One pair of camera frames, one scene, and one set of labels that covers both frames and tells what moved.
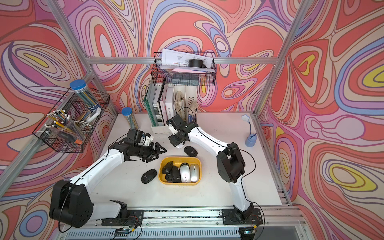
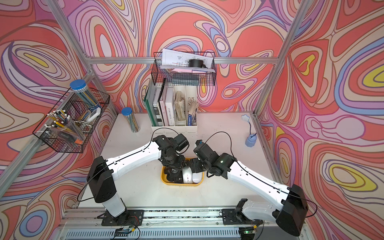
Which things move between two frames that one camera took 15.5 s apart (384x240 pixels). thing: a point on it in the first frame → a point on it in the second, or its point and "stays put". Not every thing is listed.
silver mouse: x=185 y=173 stays put
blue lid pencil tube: x=127 y=114 stays put
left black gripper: x=153 y=152 → x=179 y=165
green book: x=150 y=104 stays put
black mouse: x=148 y=176 → x=175 y=176
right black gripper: x=173 y=139 → x=194 y=165
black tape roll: x=196 y=63 stays put
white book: x=169 y=103 stays put
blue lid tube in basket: x=80 y=87 stays put
